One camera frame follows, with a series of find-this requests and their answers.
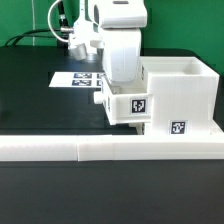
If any white drawer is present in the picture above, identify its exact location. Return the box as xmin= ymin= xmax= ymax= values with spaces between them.
xmin=93 ymin=77 xmax=153 ymax=125
xmin=129 ymin=123 xmax=151 ymax=136

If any white marker tag plate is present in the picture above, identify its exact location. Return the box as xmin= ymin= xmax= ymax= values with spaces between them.
xmin=49 ymin=72 xmax=103 ymax=88

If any white L-shaped fence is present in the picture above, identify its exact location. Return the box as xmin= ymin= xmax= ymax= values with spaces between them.
xmin=0 ymin=134 xmax=224 ymax=162

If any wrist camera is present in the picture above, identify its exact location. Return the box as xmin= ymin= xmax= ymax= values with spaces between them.
xmin=68 ymin=34 xmax=87 ymax=61

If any white drawer box frame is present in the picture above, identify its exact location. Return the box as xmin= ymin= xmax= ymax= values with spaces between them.
xmin=139 ymin=57 xmax=219 ymax=136

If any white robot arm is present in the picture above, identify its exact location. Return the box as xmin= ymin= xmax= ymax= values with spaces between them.
xmin=69 ymin=0 xmax=148 ymax=85

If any black cable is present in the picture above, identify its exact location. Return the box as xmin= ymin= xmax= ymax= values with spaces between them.
xmin=4 ymin=0 xmax=75 ymax=48

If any white front drawer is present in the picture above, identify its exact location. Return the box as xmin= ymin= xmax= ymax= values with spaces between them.
xmin=129 ymin=123 xmax=151 ymax=136

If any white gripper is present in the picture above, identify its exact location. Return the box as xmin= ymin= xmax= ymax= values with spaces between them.
xmin=102 ymin=29 xmax=141 ymax=84

